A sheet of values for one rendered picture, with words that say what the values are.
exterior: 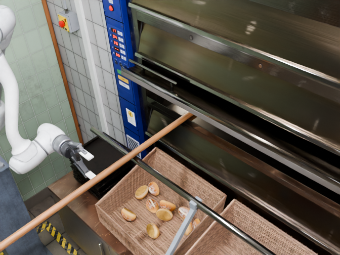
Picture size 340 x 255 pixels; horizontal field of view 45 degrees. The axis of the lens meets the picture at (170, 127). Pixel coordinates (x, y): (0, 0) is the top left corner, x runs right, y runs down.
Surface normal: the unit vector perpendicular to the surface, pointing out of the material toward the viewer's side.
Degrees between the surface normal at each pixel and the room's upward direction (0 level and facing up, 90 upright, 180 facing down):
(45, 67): 90
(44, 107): 90
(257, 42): 70
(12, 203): 90
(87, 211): 0
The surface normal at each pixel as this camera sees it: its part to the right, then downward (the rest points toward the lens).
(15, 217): 0.70, 0.43
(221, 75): -0.69, 0.19
